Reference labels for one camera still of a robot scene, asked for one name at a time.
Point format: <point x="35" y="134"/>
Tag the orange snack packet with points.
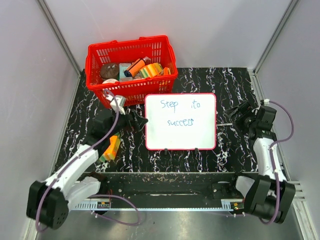
<point x="165" y="71"/>

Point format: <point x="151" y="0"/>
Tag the orange pump bottle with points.
<point x="135" y="67"/>

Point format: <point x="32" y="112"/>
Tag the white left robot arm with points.
<point x="50" y="201"/>

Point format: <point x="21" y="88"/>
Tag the orange yellow sponge pack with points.
<point x="111" y="152"/>

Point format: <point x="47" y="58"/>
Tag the red plastic basket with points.
<point x="157" y="48"/>

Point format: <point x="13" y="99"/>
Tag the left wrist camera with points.
<point x="117" y="103"/>

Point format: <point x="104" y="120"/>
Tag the teal small box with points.
<point x="122" y="76"/>

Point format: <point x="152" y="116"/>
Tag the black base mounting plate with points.
<point x="215" y="185"/>

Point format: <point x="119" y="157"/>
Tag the blue whiteboard marker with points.
<point x="224" y="124"/>

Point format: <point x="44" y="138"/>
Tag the pink framed whiteboard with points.
<point x="180" y="121"/>

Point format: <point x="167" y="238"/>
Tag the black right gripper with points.
<point x="246" y="110"/>

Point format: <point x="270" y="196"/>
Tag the yellow green striped sponge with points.
<point x="151" y="70"/>

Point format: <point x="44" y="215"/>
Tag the white round lid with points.
<point x="110" y="81"/>

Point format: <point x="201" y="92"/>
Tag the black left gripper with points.
<point x="138" y="120"/>

